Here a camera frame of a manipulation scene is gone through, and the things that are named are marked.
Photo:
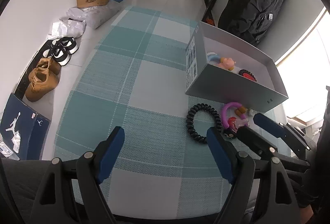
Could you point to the pink pig toy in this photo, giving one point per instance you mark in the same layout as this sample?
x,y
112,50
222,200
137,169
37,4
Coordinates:
x,y
227,63

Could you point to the grey plastic parcel bag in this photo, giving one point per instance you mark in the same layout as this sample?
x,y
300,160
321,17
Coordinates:
x,y
94,16

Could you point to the white plastic parcel bag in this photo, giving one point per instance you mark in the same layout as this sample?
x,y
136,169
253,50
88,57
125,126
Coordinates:
x,y
66,28

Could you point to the black backpack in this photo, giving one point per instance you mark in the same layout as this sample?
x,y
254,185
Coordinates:
x,y
249,19

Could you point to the teal plaid tablecloth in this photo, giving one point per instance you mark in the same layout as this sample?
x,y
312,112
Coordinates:
x,y
135,78

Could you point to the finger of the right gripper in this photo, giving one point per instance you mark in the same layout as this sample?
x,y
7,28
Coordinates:
x,y
266,150
278,128

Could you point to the person's right hand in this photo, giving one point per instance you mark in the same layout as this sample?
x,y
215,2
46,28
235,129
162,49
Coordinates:
x,y
306,215

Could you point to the black white sneakers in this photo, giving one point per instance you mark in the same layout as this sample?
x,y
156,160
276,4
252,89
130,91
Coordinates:
x,y
61,49

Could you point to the red clear hair clips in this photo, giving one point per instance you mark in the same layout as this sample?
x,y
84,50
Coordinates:
x,y
242,118

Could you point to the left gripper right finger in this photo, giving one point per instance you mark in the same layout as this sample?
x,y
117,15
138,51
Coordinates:
x,y
276,201

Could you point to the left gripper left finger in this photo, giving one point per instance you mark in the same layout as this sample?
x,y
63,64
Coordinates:
x,y
70,191

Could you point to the grey cardboard box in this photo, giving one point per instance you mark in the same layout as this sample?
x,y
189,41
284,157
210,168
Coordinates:
x,y
206,80

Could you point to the red China flag badge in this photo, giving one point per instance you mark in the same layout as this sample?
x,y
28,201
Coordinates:
x,y
245,73

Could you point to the tan suede shoes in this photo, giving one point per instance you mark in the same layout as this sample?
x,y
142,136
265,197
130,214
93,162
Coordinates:
x,y
43,79

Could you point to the navy Jordan shoe box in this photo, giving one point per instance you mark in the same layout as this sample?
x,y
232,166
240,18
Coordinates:
x,y
23,129

